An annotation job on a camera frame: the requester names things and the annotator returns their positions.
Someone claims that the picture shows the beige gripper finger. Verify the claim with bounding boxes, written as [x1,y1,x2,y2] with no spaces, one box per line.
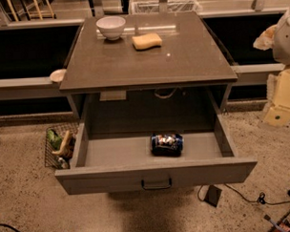
[262,106,290,127]
[253,25,277,51]

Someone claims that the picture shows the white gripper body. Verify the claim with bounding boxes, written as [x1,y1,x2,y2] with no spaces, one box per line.
[272,68,290,110]

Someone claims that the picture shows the blue pepsi can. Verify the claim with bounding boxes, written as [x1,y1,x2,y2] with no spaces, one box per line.
[150,134,184,157]

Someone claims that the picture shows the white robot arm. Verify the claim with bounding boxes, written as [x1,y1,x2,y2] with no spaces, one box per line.
[253,7,290,128]

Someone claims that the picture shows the grey counter cabinet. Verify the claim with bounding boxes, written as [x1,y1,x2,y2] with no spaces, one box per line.
[56,9,240,122]

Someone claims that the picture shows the black square floor plate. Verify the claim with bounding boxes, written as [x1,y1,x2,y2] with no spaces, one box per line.
[204,185,222,207]

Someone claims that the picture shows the yellow sponge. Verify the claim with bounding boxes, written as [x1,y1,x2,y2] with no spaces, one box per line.
[132,33,162,51]

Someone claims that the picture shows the white ceramic bowl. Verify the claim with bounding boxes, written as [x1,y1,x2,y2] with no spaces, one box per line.
[96,15,126,40]

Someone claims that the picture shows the small white round dish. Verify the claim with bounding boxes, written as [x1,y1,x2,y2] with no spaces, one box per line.
[50,69,66,83]

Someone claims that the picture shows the tan banana-shaped item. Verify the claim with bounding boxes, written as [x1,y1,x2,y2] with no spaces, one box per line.
[52,130,73,158]

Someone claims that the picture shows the green snack bag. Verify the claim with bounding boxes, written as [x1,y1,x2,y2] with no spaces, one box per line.
[47,129,63,151]

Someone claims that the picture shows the wooden chair legs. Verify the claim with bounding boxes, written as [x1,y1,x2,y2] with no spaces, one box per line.
[5,0,56,22]

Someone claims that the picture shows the black floor cable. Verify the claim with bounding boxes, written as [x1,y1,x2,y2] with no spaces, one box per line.
[197,180,290,210]

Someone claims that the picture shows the white wire basket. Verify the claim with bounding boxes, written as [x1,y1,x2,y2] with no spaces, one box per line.
[129,0,202,14]

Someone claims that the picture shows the black drawer handle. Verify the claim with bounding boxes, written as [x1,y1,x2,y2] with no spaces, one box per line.
[140,179,173,191]

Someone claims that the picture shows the black wire basket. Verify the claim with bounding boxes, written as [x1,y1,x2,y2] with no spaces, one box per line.
[44,123,78,170]

